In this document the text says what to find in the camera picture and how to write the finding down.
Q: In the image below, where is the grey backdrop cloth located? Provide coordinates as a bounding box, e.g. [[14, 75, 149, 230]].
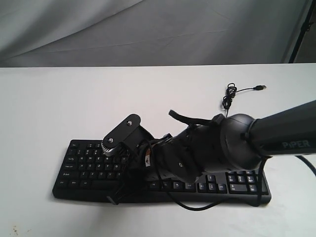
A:
[[0, 0, 312, 67]]

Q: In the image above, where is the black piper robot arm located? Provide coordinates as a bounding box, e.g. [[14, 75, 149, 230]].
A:
[[101, 101, 316, 204]]

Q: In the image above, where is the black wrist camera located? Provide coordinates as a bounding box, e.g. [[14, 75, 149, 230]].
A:
[[101, 114, 154, 157]]

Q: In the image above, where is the black acer keyboard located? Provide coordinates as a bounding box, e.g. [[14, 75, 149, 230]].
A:
[[52, 140, 259, 205]]

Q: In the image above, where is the black stand pole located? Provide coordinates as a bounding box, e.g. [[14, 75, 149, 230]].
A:
[[288, 0, 316, 64]]

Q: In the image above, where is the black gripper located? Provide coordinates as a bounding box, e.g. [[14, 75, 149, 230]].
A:
[[107, 125, 222, 205]]

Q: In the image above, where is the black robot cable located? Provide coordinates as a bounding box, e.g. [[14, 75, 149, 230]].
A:
[[155, 148, 316, 212]]

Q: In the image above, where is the black USB cable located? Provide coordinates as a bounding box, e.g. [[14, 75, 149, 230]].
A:
[[220, 82, 267, 118]]

